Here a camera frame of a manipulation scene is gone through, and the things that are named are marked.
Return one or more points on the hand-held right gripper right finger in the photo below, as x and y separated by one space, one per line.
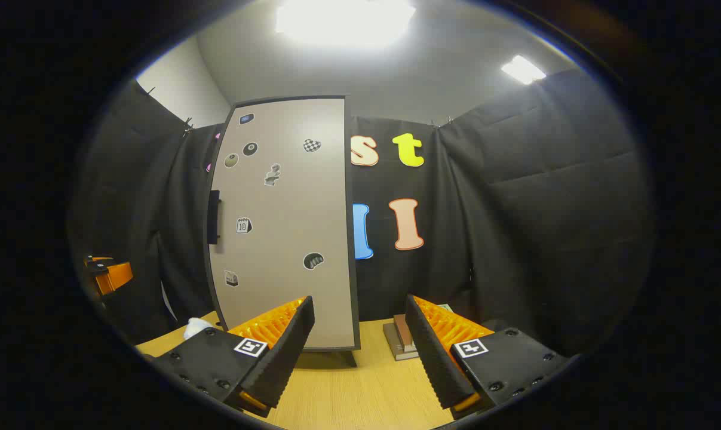
435 358

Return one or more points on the light grey cabinet door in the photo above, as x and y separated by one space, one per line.
288 203

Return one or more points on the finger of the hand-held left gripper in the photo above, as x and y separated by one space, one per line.
115 278
99 261

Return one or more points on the dark grey cabinet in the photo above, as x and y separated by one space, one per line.
353 239

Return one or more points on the small ceiling light panel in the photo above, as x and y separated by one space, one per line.
523 69

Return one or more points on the white plush toy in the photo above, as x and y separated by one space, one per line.
197 327

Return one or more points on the brown book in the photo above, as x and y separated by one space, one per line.
403 331

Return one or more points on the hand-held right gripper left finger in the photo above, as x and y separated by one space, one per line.
285 352

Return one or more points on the large ceiling light panel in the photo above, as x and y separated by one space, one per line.
345 21

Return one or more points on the black backdrop cloth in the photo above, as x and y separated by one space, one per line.
515 209

